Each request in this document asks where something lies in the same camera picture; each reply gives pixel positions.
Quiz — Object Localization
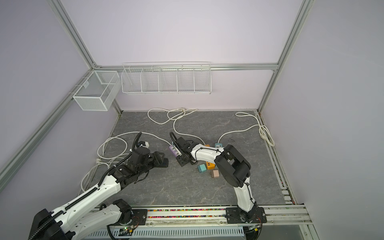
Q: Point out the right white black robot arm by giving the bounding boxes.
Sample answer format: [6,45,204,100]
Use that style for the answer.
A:
[170,132,267,224]

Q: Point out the aluminium mounting rail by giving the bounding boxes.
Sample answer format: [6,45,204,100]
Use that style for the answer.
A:
[58,204,314,230]

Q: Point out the small white mesh basket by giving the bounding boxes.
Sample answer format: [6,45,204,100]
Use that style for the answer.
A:
[73,70,122,112]

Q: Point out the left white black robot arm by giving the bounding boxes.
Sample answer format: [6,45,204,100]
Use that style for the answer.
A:
[29,133,169,240]

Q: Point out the green plug from teal strip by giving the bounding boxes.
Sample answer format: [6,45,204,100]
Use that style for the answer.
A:
[198,164,207,173]

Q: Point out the white cable of orange strip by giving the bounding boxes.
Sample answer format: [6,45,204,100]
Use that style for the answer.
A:
[147,107,206,146]

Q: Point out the orange power strip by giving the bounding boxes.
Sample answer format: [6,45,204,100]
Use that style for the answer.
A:
[206,162,216,170]

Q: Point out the long white wire basket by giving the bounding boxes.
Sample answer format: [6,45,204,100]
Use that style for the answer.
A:
[121,62,212,94]

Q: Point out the white cable of teal strip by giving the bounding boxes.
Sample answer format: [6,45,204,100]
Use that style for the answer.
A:
[217,111,276,148]

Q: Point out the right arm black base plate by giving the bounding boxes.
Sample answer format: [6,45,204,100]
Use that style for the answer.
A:
[225,206,267,224]

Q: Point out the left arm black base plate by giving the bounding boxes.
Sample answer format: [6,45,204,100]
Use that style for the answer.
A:
[111,209,148,226]

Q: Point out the white cable of purple strip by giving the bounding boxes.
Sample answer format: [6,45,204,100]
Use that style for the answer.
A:
[96,131,172,160]

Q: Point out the purple power strip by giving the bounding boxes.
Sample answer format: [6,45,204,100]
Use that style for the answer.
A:
[169,146,181,158]

